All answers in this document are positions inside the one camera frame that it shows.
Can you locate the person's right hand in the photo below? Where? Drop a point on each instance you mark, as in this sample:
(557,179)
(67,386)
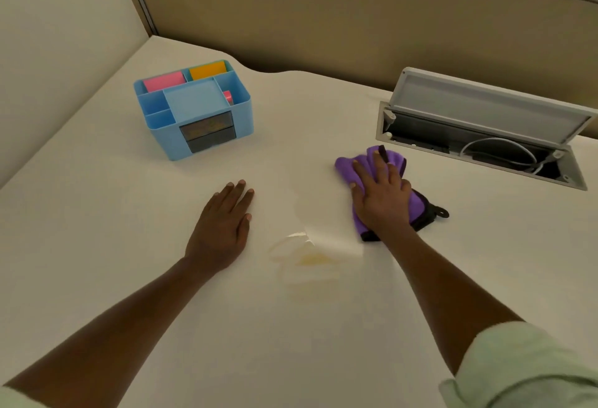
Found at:
(381,199)

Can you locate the person's left hand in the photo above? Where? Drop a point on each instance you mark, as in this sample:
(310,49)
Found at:
(217,232)

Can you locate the person's left thumb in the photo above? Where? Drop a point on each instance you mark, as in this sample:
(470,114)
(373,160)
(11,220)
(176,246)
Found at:
(247,224)

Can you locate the person's left middle finger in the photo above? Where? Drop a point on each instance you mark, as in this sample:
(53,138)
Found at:
(238,193)

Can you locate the person's right little finger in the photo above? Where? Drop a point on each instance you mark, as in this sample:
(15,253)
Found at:
(405,188)

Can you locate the person's right middle finger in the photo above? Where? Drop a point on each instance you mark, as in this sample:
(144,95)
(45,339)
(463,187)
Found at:
(379,165)

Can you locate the person's left little finger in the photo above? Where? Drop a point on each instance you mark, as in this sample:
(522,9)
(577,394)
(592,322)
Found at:
(213,202)

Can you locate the person's right thumb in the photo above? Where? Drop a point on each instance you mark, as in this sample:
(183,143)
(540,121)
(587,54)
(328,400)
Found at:
(356,191)

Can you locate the purple cleaning cloth black edge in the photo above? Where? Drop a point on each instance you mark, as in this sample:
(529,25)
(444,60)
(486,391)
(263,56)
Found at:
(416,206)

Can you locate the person's right forearm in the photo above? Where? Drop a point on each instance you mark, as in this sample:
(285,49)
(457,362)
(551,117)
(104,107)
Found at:
(434,288)

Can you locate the person's left forearm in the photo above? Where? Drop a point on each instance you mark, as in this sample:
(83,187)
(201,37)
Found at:
(110,333)

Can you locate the yellowish liquid spill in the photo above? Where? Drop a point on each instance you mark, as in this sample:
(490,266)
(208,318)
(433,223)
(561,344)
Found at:
(310,255)

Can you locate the blue plastic desk organizer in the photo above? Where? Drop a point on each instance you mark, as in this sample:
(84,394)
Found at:
(196,113)

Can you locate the orange sticky note pad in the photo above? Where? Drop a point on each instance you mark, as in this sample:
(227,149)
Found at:
(208,70)

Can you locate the pink sticky note pad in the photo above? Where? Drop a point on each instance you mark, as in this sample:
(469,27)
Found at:
(164,81)

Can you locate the beige cubicle partition panel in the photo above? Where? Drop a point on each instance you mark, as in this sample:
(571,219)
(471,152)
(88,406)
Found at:
(355,10)
(60,57)

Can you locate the light green shirt sleeve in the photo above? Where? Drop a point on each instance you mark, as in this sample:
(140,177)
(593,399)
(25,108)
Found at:
(518,370)

